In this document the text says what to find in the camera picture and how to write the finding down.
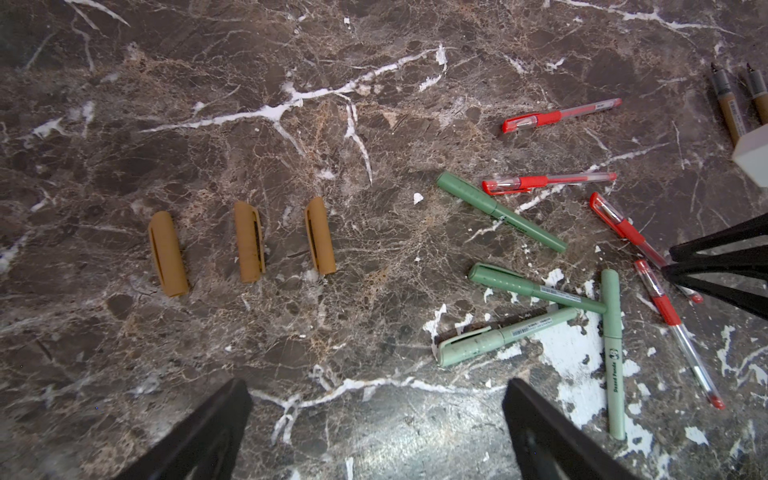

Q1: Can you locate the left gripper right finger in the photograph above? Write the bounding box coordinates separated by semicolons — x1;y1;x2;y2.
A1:
502;378;635;479

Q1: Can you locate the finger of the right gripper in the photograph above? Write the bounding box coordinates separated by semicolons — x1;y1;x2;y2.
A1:
661;264;767;320
669;213;768;262

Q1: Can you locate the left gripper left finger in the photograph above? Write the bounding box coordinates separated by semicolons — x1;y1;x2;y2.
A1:
117;378;253;479

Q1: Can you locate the red gel pen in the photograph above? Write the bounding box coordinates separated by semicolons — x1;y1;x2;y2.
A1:
589;192;670;305
634;260;726;410
501;98;623;134
481;172;618;196

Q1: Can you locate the tan pen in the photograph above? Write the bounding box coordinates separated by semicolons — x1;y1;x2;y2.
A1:
746;63;768;125
710;62;747;146

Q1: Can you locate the green pen vertical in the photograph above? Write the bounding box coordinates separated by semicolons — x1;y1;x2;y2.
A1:
601;269;626;441

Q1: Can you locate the green pen lower left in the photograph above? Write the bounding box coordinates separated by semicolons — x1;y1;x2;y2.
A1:
436;307;580;367

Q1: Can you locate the green pen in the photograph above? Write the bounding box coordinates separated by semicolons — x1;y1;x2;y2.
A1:
467;263;608;314
436;307;580;367
436;171;567;253

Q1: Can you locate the green pen middle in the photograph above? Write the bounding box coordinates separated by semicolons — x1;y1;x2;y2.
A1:
467;263;608;314

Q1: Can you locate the green pen upper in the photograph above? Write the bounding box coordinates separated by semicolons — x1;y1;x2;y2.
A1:
436;171;567;253

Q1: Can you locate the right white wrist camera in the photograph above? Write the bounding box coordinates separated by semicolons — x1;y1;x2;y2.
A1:
731;125;768;188

